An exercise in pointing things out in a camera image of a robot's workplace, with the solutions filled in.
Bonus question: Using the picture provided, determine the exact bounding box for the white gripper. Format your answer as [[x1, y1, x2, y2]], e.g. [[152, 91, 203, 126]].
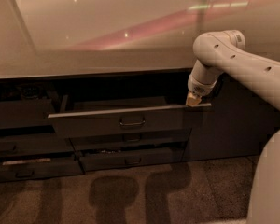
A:
[[186, 75, 217, 107]]

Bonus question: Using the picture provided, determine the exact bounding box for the dark drawer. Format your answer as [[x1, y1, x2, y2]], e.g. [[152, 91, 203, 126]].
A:
[[48, 95, 212, 138], [0, 99, 55, 129], [0, 133, 73, 158], [0, 157, 83, 182], [71, 129, 191, 150], [79, 147, 183, 172]]

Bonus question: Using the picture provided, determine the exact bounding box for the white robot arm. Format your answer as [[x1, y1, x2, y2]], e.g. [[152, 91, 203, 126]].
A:
[[186, 30, 280, 224]]

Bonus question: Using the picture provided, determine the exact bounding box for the dark cabinet frame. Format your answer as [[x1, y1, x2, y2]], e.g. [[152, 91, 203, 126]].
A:
[[0, 63, 280, 185]]

